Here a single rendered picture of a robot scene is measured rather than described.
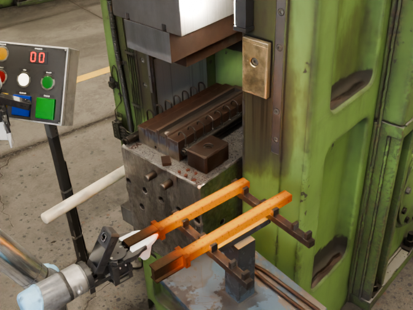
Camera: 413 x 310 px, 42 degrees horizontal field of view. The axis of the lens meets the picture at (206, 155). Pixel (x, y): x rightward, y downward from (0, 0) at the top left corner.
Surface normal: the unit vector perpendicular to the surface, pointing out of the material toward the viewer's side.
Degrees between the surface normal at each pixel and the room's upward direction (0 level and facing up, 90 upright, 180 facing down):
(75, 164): 0
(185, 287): 0
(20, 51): 60
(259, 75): 90
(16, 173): 0
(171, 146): 90
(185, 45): 90
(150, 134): 90
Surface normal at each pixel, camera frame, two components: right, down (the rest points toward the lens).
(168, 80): 0.74, 0.36
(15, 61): -0.27, 0.06
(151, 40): -0.67, 0.44
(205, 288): -0.04, -0.83
